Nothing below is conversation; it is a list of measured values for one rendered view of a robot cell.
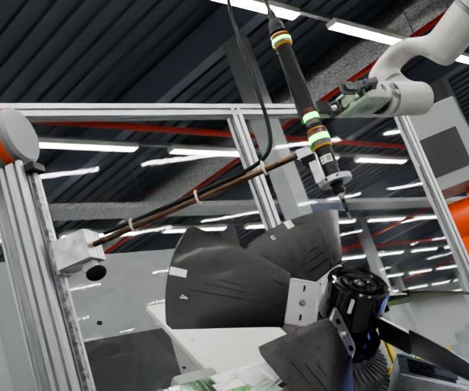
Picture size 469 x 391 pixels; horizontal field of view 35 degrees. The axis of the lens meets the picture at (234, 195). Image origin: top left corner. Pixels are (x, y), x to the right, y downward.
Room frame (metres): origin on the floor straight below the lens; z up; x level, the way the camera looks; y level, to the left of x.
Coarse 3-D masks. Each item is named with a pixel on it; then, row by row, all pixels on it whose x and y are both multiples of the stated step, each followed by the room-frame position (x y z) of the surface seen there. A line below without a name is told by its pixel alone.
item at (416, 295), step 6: (408, 294) 1.51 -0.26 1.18; (414, 294) 1.52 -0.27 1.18; (420, 294) 1.53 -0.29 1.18; (426, 294) 1.54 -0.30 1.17; (432, 294) 1.54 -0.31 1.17; (438, 294) 1.55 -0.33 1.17; (444, 294) 1.56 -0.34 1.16; (450, 294) 1.57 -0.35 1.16; (456, 294) 1.58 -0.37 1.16; (462, 294) 1.58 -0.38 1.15; (468, 294) 1.57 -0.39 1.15; (402, 300) 1.57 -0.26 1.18; (408, 300) 1.60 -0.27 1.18; (414, 300) 1.63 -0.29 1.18
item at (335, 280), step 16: (336, 272) 1.42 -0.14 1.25; (352, 272) 1.45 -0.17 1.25; (368, 272) 1.46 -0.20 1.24; (336, 288) 1.38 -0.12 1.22; (352, 288) 1.39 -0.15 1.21; (368, 288) 1.42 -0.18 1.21; (384, 288) 1.42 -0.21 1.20; (320, 304) 1.44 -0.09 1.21; (336, 304) 1.39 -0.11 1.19; (368, 304) 1.38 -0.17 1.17; (352, 320) 1.40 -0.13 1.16; (368, 320) 1.41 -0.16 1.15; (352, 336) 1.44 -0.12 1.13; (368, 336) 1.47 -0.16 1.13; (368, 352) 1.44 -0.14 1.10
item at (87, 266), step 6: (84, 264) 1.67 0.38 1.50; (90, 264) 1.66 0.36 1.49; (96, 264) 1.68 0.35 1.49; (84, 270) 1.67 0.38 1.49; (90, 270) 1.66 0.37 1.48; (96, 270) 1.66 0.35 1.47; (102, 270) 1.66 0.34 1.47; (90, 276) 1.66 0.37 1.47; (96, 276) 1.66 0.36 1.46; (102, 276) 1.67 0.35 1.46
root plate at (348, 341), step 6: (336, 312) 1.38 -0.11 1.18; (330, 318) 1.35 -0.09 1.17; (336, 318) 1.37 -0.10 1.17; (336, 324) 1.36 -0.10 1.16; (342, 324) 1.39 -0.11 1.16; (342, 330) 1.38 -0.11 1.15; (348, 330) 1.41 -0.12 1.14; (348, 342) 1.39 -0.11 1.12; (348, 348) 1.39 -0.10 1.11; (354, 348) 1.41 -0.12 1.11
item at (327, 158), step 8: (272, 16) 1.51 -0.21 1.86; (272, 24) 1.50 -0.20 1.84; (280, 24) 1.50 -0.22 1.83; (272, 32) 1.51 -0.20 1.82; (328, 144) 1.50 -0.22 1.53; (320, 152) 1.50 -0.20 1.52; (328, 152) 1.50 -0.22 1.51; (320, 160) 1.51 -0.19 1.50; (328, 160) 1.50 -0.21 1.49; (328, 168) 1.50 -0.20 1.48; (336, 168) 1.50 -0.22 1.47; (336, 184) 1.51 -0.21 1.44; (336, 192) 1.51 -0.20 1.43; (344, 192) 1.52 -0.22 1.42
